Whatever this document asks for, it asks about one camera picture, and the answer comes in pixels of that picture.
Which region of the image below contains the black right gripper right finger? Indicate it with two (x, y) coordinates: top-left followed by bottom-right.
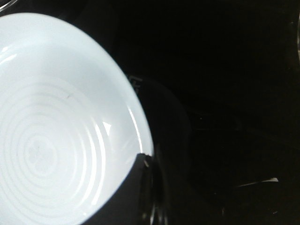
(235, 177), (279, 188)

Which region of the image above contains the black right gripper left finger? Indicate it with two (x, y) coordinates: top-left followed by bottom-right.
(137, 155), (169, 225)

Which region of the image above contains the light blue plate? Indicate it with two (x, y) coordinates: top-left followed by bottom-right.
(0, 13), (153, 225)

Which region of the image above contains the black glass gas cooktop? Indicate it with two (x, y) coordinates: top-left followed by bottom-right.
(0, 0), (300, 225)

